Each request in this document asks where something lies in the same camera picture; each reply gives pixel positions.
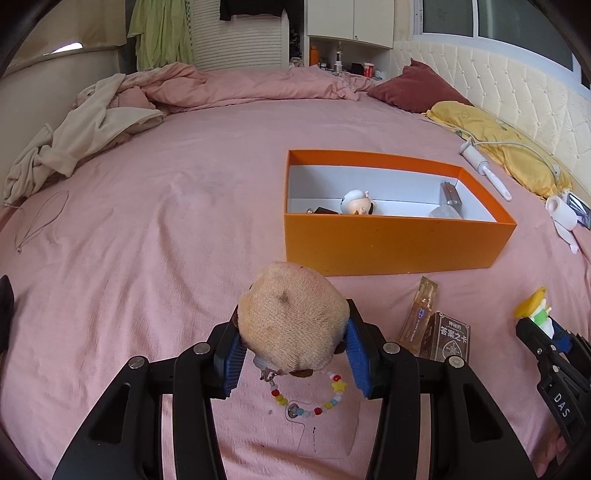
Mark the thin wire loop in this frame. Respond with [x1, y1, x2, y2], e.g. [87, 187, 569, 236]
[13, 188, 70, 254]

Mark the white lint roller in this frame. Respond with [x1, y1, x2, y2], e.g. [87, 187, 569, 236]
[460, 140, 512, 201]

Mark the white-haired small figure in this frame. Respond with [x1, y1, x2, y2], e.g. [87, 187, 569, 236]
[341, 190, 375, 215]

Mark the pink duvet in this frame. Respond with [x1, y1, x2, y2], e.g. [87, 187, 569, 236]
[75, 62, 385, 114]

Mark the beige cloth garment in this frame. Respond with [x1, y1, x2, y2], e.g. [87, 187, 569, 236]
[2, 73, 164, 205]

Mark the orange bottle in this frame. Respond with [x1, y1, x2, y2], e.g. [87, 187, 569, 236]
[310, 45, 320, 66]

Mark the yellow pillow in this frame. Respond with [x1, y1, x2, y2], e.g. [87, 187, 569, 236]
[425, 101, 573, 199]

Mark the orange cardboard box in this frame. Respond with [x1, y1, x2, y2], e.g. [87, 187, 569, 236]
[283, 150, 517, 276]

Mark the black hanging garment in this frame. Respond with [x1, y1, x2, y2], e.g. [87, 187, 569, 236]
[219, 0, 304, 21]

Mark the white wall cabinet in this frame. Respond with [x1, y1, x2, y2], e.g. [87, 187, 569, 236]
[303, 0, 394, 78]

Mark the clear plastic bag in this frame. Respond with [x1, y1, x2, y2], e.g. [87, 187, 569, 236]
[429, 204, 463, 220]

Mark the white charging cable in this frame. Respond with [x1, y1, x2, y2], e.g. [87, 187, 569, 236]
[466, 138, 574, 195]

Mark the black booklet in box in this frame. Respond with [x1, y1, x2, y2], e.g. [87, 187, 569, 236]
[307, 207, 339, 215]

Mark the clear plastic card sleeve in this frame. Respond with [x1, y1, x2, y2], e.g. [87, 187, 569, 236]
[286, 402, 359, 460]

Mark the colourful bead strap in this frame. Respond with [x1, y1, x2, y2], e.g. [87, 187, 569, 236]
[252, 354, 349, 420]

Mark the green hanging garment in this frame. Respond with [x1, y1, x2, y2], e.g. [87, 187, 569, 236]
[127, 0, 192, 71]

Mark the red soda can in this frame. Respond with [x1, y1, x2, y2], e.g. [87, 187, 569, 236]
[363, 62, 375, 78]

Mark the tan plush keychain toy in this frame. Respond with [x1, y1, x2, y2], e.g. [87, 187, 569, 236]
[233, 262, 351, 378]

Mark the dark red pillow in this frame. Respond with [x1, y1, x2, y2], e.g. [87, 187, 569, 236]
[368, 59, 472, 113]

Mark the white toilet paper roll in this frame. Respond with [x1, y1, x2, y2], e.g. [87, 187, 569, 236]
[545, 195, 580, 254]

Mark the clear perfume bottle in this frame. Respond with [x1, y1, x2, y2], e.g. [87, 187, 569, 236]
[398, 276, 438, 356]

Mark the yellow green Snoopy figure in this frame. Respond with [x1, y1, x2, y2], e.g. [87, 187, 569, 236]
[513, 287, 554, 338]

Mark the brown card deck box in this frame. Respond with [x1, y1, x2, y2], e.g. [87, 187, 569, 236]
[419, 311, 471, 362]

